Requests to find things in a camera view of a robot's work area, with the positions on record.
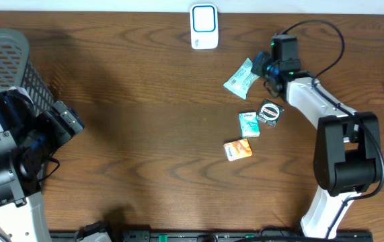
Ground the large teal wipes packet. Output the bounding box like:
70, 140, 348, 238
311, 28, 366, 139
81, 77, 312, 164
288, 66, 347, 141
223, 58, 259, 99

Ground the orange tissue packet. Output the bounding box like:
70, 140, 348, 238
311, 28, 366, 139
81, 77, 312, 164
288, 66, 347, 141
223, 138, 253, 161

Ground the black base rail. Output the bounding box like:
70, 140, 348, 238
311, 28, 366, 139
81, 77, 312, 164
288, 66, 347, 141
50, 230, 374, 242

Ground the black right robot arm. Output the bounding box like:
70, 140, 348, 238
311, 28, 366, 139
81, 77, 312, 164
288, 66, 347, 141
252, 34, 384, 239

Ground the grey plastic mesh basket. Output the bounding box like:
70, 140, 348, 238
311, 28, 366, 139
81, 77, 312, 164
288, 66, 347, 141
0, 28, 54, 115

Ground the small teal tissue packet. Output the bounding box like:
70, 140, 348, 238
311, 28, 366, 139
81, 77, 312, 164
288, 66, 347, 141
239, 112, 260, 138

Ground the white barcode scanner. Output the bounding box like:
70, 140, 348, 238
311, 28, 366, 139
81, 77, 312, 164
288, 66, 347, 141
190, 3, 219, 50

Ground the green Zam-Buk ointment box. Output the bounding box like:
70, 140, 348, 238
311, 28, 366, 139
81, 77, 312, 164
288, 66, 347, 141
257, 99, 284, 127

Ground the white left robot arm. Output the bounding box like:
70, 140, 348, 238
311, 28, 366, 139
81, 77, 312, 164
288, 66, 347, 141
0, 87, 85, 242

